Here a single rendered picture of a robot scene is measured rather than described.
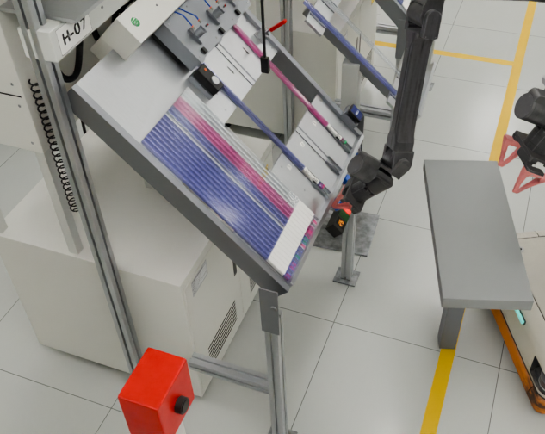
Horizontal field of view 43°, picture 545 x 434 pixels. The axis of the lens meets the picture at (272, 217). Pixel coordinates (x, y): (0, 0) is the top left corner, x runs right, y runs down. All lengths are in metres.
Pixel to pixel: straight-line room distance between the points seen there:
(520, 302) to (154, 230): 1.06
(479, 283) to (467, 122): 1.73
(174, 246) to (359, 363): 0.84
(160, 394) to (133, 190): 0.89
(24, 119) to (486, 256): 1.29
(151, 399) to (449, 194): 1.17
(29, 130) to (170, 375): 0.69
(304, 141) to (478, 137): 1.62
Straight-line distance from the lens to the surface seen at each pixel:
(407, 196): 3.10
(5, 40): 1.66
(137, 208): 2.17
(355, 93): 2.45
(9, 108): 1.79
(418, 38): 1.76
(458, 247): 2.05
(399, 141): 1.83
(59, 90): 1.62
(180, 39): 1.81
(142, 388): 1.54
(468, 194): 2.23
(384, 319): 2.62
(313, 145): 2.04
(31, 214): 2.25
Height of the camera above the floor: 2.04
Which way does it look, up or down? 43 degrees down
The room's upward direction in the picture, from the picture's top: 3 degrees counter-clockwise
